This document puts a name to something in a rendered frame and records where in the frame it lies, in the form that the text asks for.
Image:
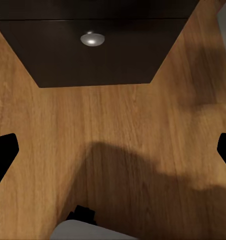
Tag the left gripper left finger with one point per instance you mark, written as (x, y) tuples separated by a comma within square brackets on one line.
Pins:
[(9, 148)]

